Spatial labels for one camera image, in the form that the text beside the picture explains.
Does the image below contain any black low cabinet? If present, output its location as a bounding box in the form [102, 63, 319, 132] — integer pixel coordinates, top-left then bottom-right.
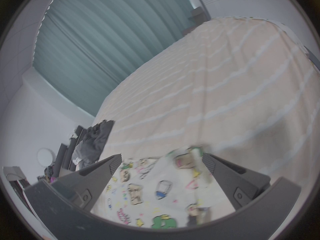
[54, 125, 84, 179]

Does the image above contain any blue-green curtain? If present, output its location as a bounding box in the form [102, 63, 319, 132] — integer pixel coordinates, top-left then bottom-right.
[46, 0, 195, 85]
[32, 12, 121, 117]

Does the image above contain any bed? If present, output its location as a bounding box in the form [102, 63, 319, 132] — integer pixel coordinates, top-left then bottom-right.
[91, 0, 320, 184]

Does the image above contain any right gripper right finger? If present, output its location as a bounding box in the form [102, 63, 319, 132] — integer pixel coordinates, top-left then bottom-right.
[201, 152, 271, 212]

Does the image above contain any grey bedside table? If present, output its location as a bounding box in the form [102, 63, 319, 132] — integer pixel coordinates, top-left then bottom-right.
[182, 6, 206, 36]

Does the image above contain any white printed pyjama top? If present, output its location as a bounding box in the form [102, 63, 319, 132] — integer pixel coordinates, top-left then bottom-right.
[89, 146, 237, 230]

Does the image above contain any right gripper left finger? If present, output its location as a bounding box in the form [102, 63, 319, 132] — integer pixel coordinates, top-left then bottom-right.
[53, 153, 123, 211]

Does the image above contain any white round object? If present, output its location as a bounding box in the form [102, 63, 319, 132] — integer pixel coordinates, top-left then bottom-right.
[36, 147, 56, 166]

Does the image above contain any dark grey garment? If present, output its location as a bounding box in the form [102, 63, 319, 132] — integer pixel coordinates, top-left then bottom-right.
[71, 141, 101, 169]

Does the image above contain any black garment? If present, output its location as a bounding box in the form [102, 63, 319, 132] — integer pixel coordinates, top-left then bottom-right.
[82, 120, 115, 161]

